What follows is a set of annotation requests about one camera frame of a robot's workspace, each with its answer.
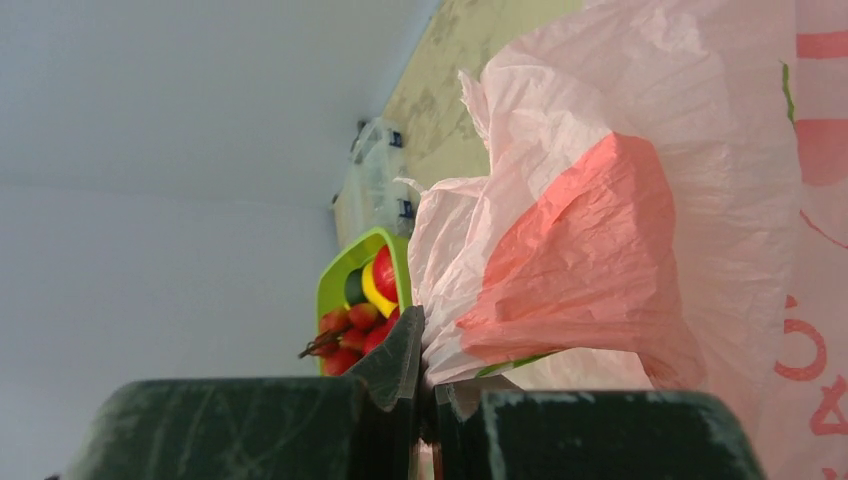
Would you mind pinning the green plastic tray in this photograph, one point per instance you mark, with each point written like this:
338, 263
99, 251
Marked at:
330, 289

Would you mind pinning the shiny red fake apple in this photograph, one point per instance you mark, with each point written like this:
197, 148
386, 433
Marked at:
384, 274

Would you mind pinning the clear plastic screw box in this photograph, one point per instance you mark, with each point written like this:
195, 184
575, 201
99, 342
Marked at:
372, 194

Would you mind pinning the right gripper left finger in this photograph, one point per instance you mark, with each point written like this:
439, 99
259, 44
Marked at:
360, 425

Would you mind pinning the pink plastic bag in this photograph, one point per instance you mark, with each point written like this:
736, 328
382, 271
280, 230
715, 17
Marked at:
666, 207

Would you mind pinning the dark green fake avocado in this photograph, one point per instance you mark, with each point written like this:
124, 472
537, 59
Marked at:
353, 288

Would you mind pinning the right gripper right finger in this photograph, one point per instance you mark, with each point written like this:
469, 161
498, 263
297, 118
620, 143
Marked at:
488, 428

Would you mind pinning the yellow fake mango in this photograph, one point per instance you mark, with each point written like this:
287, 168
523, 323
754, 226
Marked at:
384, 305

